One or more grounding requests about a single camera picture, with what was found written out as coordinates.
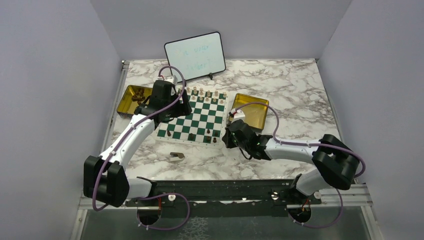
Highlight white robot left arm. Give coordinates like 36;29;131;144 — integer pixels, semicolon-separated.
83;79;192;211

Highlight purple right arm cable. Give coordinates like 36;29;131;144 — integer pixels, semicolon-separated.
230;101;366;179

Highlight small whiteboard on stand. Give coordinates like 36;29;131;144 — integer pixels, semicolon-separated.
164;31;227;81

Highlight right gold tin box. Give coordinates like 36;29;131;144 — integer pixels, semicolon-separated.
231;93;270;133

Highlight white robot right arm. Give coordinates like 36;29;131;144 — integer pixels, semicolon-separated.
222;120;360;204

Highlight dark pieces in tin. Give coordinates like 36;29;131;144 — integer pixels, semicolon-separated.
131;89;145;102

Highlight green white chess board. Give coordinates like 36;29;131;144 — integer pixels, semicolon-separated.
153;98;229;149

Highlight light chess pieces row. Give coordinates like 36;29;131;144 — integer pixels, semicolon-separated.
185;86;230;105

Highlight gold tin box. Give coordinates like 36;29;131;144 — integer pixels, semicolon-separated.
231;93;270;133
116;85;153;119

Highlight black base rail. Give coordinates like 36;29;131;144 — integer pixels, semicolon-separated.
125;179;321;218

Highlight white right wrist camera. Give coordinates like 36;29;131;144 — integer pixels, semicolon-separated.
231;109;246;121

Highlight left gold tin box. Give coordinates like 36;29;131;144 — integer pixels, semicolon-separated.
116;85;153;119

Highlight beige plastic clip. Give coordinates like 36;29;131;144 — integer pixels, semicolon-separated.
169;152;185;162

